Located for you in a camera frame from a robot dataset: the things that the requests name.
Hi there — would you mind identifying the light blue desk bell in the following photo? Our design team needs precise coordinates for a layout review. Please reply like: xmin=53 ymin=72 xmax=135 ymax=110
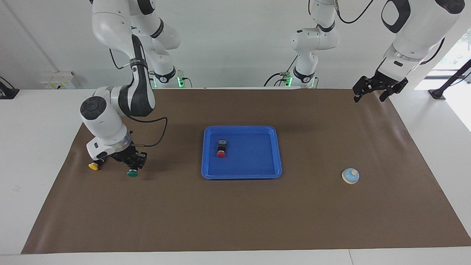
xmin=341 ymin=168 xmax=360 ymax=185

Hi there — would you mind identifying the blue plastic tray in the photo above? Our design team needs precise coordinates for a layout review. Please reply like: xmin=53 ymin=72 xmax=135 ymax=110
xmin=201 ymin=126 xmax=283 ymax=180

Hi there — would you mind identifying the black tripod stand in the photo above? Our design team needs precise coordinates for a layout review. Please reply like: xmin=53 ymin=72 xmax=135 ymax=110
xmin=429 ymin=59 xmax=471 ymax=100

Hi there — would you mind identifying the white power strip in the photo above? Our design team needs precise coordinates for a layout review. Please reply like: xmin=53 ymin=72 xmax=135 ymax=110
xmin=40 ymin=72 xmax=79 ymax=89

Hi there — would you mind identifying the brown paper mat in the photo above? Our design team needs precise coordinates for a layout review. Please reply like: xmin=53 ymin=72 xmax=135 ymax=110
xmin=21 ymin=88 xmax=471 ymax=254

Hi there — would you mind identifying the black stand foot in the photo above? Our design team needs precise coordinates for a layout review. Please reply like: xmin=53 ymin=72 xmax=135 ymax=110
xmin=0 ymin=76 xmax=20 ymax=100

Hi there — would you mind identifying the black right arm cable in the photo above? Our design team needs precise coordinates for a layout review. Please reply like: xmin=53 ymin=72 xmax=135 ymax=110
xmin=109 ymin=48 xmax=168 ymax=148

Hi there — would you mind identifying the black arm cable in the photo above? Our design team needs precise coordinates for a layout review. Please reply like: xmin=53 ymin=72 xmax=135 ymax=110
xmin=333 ymin=0 xmax=446 ymax=65
xmin=109 ymin=48 xmax=168 ymax=148

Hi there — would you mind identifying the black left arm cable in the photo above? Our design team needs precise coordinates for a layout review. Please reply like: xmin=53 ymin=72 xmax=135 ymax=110
xmin=333 ymin=0 xmax=446 ymax=65

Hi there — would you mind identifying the black left base cable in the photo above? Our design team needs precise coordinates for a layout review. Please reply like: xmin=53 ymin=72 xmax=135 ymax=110
xmin=263 ymin=55 xmax=298 ymax=87

